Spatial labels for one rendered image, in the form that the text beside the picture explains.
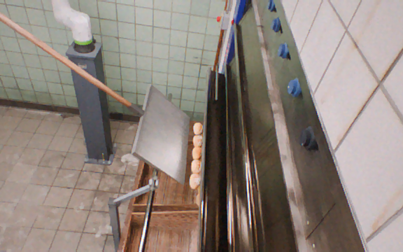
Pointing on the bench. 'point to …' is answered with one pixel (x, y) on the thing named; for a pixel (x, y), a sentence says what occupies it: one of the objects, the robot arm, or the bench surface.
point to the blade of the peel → (162, 135)
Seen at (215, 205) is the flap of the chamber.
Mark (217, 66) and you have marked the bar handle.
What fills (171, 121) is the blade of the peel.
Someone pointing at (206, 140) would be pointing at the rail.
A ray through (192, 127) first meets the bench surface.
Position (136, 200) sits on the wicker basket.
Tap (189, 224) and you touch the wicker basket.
